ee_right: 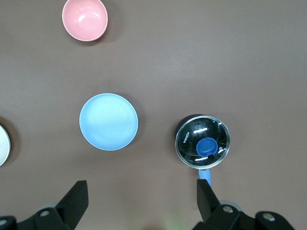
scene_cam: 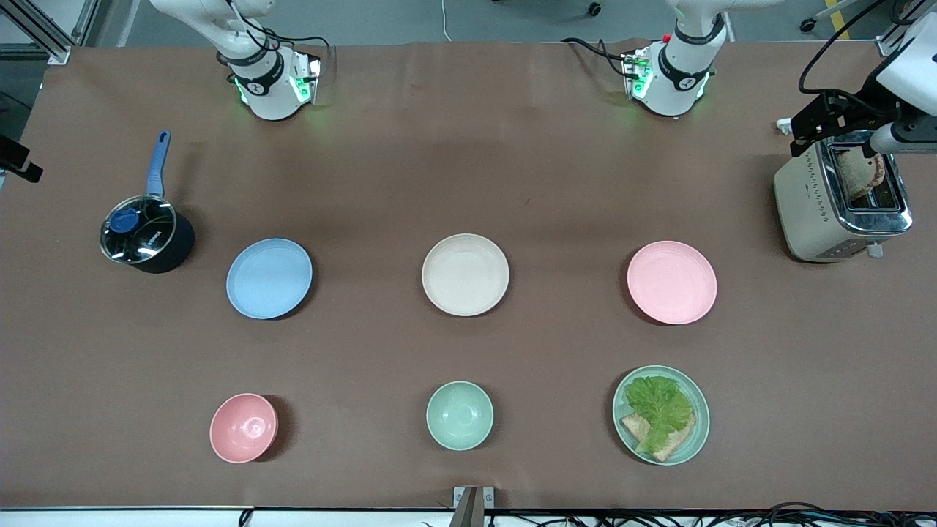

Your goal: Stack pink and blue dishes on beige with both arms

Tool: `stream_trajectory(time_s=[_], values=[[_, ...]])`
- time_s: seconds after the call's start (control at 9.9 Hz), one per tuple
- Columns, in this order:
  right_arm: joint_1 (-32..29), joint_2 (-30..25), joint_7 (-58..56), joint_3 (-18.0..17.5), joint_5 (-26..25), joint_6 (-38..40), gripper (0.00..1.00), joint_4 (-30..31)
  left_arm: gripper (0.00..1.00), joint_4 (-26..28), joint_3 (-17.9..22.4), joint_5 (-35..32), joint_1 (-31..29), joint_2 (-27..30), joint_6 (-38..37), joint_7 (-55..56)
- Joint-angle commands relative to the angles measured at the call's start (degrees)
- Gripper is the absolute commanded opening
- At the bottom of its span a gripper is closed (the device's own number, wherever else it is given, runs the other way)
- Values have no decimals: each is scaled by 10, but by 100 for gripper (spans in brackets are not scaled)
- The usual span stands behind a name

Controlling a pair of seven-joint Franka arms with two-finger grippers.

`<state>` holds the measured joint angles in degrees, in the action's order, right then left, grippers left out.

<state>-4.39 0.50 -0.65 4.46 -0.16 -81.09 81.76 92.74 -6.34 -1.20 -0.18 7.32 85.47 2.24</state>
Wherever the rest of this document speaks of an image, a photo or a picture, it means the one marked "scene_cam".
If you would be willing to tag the pink plate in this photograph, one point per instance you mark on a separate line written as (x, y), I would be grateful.
(671, 282)

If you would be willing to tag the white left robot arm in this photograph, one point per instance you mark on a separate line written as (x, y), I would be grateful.
(684, 77)

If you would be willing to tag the silver toaster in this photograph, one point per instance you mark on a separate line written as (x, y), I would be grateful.
(812, 205)

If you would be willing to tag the toast slice in toaster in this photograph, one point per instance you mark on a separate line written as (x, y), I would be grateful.
(858, 174)

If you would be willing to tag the brown table cover sheet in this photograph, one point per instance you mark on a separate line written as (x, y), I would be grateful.
(549, 183)

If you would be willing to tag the metal table edge bracket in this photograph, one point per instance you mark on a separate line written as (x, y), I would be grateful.
(472, 505)

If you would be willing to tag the pink bowl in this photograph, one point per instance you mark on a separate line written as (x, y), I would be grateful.
(243, 428)

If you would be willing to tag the green bowl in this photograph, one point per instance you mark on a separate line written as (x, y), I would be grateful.
(460, 415)

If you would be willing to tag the black caster wheel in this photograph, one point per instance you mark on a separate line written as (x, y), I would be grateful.
(594, 9)
(807, 24)

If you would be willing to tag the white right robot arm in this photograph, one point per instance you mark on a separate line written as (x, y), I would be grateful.
(267, 91)

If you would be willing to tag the beige plate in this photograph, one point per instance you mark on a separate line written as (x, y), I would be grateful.
(465, 274)

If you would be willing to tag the green lettuce leaf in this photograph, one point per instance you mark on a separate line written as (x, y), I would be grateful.
(659, 406)

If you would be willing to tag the blue plate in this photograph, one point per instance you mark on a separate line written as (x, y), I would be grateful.
(269, 278)

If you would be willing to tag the green plate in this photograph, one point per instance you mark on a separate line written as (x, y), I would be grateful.
(699, 432)

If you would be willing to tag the aluminium frame profile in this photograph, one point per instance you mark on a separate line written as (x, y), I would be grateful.
(44, 33)

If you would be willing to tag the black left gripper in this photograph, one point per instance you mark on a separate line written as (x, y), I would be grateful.
(862, 105)

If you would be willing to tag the glass lid with blue knob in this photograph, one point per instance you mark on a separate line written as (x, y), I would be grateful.
(137, 228)

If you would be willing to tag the brown bread slice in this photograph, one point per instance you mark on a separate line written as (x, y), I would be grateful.
(677, 443)

